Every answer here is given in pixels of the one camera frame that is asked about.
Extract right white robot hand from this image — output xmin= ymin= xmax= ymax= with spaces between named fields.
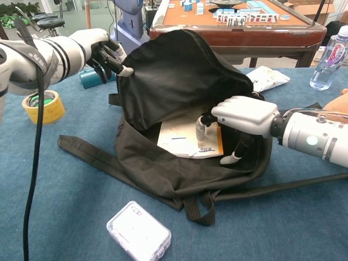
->
xmin=196 ymin=95 xmax=281 ymax=165

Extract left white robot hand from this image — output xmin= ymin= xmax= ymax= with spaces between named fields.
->
xmin=81 ymin=29 xmax=134 ymax=84

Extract white and yellow book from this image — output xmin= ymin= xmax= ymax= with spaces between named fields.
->
xmin=157 ymin=119 xmax=224 ymax=159

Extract black fabric backpack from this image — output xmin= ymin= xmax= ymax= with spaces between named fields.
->
xmin=57 ymin=29 xmax=348 ymax=227

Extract wooden pole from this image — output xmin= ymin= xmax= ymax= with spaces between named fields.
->
xmin=84 ymin=0 xmax=92 ymax=29

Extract white snack packet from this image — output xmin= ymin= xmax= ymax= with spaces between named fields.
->
xmin=246 ymin=65 xmax=291 ymax=93

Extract blue machine base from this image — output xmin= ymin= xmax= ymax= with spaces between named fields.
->
xmin=110 ymin=0 xmax=153 ymax=47

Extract black round stool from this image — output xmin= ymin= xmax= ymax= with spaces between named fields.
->
xmin=36 ymin=17 xmax=65 ymax=38
xmin=32 ymin=13 xmax=58 ymax=22

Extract yellow tape roll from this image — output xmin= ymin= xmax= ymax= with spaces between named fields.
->
xmin=21 ymin=90 xmax=66 ymax=125

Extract brown mahjong table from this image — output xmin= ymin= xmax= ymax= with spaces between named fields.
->
xmin=149 ymin=0 xmax=327 ymax=69

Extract green plants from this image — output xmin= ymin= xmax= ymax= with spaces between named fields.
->
xmin=0 ymin=1 xmax=41 ymax=29

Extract clear plastic water bottle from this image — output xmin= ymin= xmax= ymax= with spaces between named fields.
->
xmin=309 ymin=26 xmax=348 ymax=91

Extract brown plush toy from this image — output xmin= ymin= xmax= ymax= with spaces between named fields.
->
xmin=323 ymin=88 xmax=348 ymax=115

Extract long blue mahjong tile row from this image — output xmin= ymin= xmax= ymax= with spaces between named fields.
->
xmin=246 ymin=0 xmax=269 ymax=13

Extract dark round dish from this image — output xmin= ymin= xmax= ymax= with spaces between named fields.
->
xmin=209 ymin=0 xmax=245 ymax=8

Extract blue table cloth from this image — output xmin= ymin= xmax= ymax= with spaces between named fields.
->
xmin=0 ymin=67 xmax=348 ymax=261

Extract white plastic box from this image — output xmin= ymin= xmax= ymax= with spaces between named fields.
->
xmin=106 ymin=200 xmax=172 ymax=261

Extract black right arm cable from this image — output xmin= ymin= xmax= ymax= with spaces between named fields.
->
xmin=282 ymin=107 xmax=348 ymax=120

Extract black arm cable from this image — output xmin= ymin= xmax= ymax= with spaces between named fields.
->
xmin=282 ymin=107 xmax=348 ymax=120
xmin=15 ymin=17 xmax=46 ymax=261

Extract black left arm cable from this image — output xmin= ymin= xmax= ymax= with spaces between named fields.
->
xmin=15 ymin=17 xmax=46 ymax=261

